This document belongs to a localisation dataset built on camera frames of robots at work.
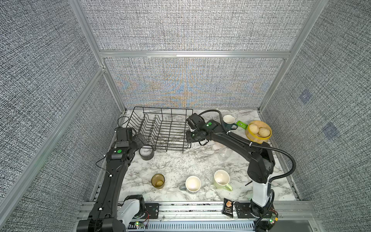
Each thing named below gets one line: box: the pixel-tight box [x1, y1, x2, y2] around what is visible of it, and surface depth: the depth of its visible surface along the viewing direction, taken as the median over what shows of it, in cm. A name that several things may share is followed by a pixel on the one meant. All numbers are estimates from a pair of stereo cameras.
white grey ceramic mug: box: [179, 175, 202, 195], surface depth 77 cm
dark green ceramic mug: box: [222, 114, 239, 131], surface depth 102 cm
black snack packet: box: [221, 197, 235, 218], surface depth 75 cm
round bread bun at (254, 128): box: [249, 123, 260, 135], surface depth 102 cm
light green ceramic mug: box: [213, 169, 233, 192], surface depth 78 cm
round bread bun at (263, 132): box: [258, 127, 271, 138], surface depth 101 cm
